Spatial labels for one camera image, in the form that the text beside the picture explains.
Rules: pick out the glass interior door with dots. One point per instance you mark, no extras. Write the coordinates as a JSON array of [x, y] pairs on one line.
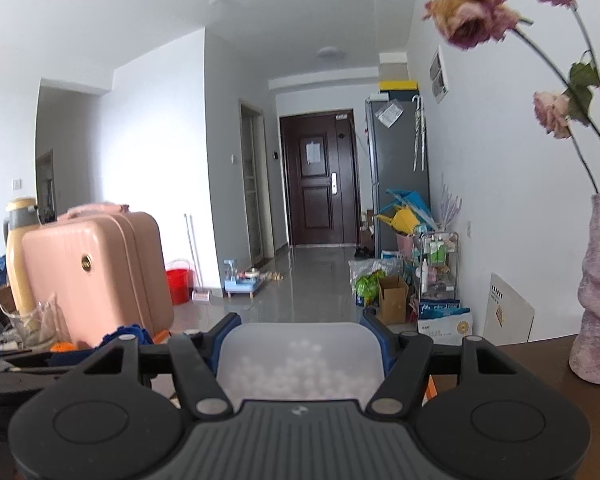
[[255, 185]]

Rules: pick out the yellow plastic stool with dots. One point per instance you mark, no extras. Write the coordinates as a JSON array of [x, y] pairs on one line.
[[402, 220]]

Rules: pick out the yellow thermos jug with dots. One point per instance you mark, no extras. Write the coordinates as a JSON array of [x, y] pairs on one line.
[[20, 260]]

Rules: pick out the small brown cardboard box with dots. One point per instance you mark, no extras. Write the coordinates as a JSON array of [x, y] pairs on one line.
[[394, 302]]

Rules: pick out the clear container with white balls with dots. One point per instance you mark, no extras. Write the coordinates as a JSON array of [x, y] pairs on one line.
[[300, 360]]

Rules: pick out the pink bin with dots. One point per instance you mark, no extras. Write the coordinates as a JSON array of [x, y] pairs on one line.
[[405, 246]]

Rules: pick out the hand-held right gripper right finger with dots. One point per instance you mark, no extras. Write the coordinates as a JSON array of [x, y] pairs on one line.
[[384, 347]]

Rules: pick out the white mop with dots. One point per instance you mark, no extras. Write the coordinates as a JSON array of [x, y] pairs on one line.
[[195, 260]]

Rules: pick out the red bucket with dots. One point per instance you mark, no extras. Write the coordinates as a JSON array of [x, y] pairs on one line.
[[180, 285]]

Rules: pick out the bunch of dried pink roses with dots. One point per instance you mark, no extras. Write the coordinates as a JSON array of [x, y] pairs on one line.
[[470, 10]]

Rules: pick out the clear folded umbrella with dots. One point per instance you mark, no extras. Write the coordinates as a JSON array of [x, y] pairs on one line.
[[419, 135]]

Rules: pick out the red cardboard box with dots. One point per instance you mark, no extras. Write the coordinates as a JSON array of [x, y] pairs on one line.
[[432, 389]]

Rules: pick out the paper sheet on refrigerator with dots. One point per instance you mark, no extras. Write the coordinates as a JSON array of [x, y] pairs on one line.
[[389, 114]]

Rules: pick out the pale purple ceramic vase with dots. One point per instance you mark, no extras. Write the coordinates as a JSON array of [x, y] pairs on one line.
[[597, 300]]

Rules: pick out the blue and white carton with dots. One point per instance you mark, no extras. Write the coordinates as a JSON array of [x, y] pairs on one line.
[[445, 320]]

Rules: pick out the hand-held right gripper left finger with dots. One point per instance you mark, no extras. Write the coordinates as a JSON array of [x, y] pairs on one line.
[[226, 332]]

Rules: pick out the round ceiling lamp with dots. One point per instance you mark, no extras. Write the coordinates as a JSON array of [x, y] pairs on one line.
[[330, 52]]

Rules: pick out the light blue toy set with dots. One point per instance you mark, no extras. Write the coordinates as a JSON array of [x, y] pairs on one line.
[[242, 285]]

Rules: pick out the grey refrigerator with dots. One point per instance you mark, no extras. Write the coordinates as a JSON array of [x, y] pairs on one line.
[[395, 165]]

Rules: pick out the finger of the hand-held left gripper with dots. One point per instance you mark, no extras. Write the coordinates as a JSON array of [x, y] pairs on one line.
[[70, 358]]

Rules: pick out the pale dried grass bouquet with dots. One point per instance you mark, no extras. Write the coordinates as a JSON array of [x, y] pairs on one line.
[[450, 205]]

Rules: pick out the dark brown entrance door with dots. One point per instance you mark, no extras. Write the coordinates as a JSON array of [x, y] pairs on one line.
[[320, 200]]

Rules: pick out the white wall electrical panel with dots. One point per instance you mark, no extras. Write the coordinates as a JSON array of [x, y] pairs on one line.
[[439, 75]]

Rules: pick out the green filled plastic bag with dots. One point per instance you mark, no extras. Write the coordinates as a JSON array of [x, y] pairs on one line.
[[370, 285]]

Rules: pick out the orange mandarin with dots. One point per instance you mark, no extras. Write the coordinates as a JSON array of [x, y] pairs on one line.
[[62, 346]]

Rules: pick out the pink hard suitcase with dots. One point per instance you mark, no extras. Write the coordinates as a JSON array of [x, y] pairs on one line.
[[105, 270]]

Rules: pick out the blue plastic stool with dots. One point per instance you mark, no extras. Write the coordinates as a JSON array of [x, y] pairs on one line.
[[415, 200]]

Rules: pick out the yellow and black box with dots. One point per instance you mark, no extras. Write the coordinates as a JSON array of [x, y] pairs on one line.
[[399, 86]]

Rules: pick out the white leaning board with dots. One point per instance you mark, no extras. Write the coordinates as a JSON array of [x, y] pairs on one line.
[[510, 312]]

